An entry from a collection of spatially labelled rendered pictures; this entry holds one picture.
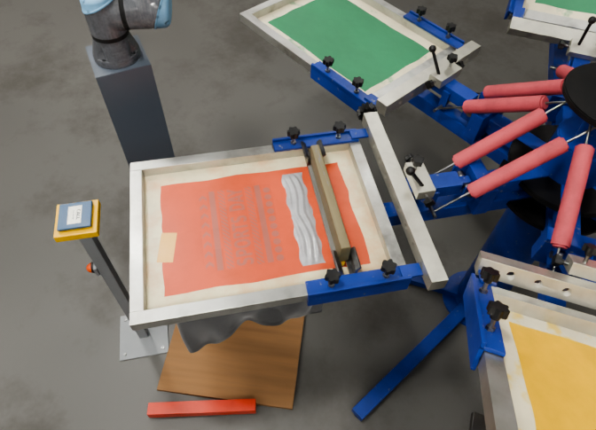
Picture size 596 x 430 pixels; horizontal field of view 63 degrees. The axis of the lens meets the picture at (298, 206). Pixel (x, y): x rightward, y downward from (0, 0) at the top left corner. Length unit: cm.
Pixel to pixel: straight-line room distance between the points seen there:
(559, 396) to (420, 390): 134
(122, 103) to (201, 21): 241
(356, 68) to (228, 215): 88
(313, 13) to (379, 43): 36
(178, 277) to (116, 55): 74
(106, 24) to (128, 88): 22
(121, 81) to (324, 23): 100
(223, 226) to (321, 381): 104
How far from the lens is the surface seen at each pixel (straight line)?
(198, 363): 236
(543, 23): 221
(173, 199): 164
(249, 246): 150
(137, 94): 181
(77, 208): 169
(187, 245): 153
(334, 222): 143
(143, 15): 165
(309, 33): 229
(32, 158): 335
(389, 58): 219
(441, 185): 161
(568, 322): 136
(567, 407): 110
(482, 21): 446
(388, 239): 151
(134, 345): 247
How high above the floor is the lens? 223
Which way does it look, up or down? 53 degrees down
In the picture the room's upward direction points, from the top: 3 degrees clockwise
